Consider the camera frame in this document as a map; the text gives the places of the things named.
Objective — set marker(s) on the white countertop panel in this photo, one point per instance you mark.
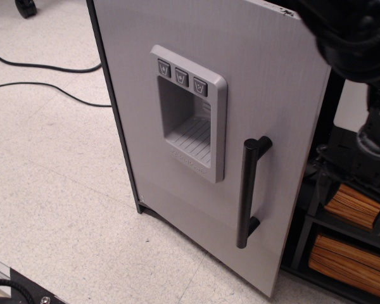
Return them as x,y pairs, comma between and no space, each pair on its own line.
351,113

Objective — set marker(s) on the grey toy fridge door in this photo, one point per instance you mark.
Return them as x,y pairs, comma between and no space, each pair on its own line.
276,82

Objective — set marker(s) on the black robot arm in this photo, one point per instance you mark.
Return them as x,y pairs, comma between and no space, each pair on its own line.
348,38

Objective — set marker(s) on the black door handle bar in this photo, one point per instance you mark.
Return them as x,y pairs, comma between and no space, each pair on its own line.
253,150

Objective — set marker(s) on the grey water dispenser panel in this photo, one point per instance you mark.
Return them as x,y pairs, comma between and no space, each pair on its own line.
193,107

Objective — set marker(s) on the black toy kitchen cabinet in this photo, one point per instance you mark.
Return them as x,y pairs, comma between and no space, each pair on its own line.
309,218

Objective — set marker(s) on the black caster wheel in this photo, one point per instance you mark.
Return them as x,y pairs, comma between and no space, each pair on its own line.
26,8

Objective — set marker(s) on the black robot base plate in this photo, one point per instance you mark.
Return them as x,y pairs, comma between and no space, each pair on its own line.
36,290

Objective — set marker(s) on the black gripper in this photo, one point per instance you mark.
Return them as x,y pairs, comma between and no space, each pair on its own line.
341,162

